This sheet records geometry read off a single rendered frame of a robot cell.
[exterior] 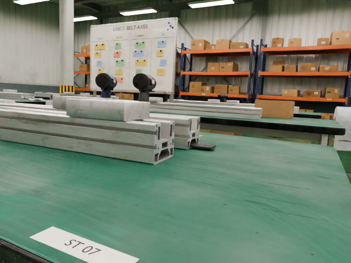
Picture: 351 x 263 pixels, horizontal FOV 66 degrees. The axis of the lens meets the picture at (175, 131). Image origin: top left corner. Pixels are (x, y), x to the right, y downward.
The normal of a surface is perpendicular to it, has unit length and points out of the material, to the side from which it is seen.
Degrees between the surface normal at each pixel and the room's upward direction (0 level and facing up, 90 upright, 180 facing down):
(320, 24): 90
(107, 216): 0
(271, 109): 89
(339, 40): 92
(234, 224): 0
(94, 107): 90
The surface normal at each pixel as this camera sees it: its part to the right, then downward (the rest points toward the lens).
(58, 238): 0.05, -0.99
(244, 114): -0.43, 0.10
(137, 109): 0.92, 0.10
